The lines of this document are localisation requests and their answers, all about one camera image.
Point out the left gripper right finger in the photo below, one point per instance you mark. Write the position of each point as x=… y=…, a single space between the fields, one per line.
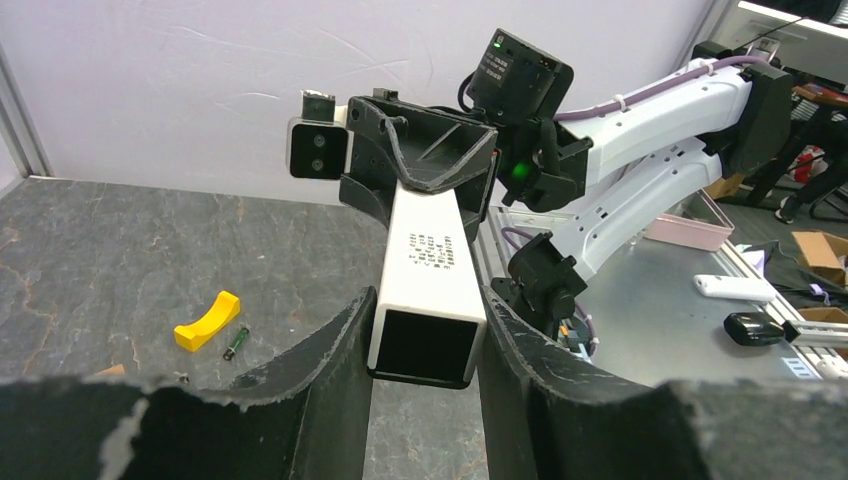
x=548 y=415

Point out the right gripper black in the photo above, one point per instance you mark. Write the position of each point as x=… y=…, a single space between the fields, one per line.
x=425 y=149

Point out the white remote on bench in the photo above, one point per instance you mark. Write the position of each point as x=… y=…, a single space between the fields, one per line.
x=735 y=288

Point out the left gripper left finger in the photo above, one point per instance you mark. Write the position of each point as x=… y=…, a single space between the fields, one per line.
x=302 y=415

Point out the cardboard box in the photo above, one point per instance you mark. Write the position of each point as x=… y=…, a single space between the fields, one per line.
x=824 y=254

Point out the black device on bench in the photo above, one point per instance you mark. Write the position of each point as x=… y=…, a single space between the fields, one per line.
x=753 y=329

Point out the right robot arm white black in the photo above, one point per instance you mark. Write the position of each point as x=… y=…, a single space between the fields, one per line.
x=719 y=115

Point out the yellow curved block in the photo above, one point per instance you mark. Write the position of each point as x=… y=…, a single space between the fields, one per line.
x=192 y=337

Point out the brown wooden block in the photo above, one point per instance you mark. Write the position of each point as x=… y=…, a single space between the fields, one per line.
x=112 y=371

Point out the white black remote control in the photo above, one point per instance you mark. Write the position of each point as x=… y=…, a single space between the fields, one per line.
x=430 y=322

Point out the pink tray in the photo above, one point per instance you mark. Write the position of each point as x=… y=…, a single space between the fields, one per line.
x=696 y=222

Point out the green battery near yellow block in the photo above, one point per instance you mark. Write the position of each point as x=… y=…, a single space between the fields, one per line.
x=235 y=345

